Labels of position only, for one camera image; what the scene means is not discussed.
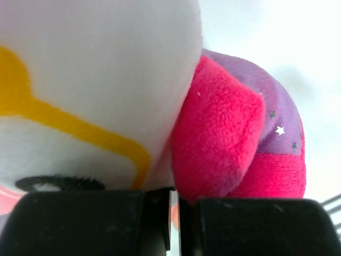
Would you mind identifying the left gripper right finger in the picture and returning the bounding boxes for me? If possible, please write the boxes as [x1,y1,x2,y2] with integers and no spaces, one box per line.
[178,198,340,256]

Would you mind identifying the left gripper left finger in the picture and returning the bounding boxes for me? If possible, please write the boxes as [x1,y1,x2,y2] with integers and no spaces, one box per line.
[1,189,171,256]

